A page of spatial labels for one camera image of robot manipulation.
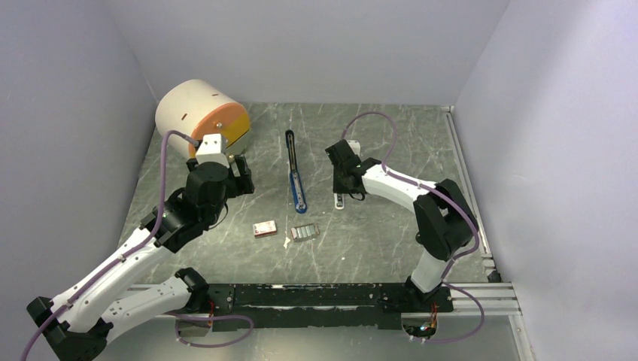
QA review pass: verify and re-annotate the red staples box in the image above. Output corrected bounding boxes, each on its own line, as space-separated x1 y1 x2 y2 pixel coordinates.
253 220 278 238

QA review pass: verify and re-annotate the blue black stapler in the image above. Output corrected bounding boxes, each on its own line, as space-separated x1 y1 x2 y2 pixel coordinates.
284 129 308 214

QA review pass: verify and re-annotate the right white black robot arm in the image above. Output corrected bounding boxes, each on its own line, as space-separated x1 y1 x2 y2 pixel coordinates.
325 139 479 311

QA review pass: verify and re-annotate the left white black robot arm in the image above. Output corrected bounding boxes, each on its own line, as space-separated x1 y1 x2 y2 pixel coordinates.
20 155 254 360

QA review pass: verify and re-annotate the round white orange drawer box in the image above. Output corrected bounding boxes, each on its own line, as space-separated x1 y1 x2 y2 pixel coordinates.
155 79 251 155

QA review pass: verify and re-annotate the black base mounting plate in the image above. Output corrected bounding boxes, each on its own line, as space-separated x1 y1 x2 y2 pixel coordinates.
177 283 454 332

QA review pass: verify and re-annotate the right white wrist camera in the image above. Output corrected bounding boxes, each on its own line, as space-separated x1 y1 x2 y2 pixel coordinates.
347 139 361 156

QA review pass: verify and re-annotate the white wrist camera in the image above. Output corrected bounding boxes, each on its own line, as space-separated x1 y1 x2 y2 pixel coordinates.
195 133 229 168
347 139 361 156

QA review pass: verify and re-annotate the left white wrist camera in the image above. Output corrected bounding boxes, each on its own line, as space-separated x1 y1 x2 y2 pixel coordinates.
195 133 229 168

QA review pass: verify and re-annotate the right side aluminium rail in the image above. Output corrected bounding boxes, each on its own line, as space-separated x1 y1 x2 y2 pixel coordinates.
440 105 503 283

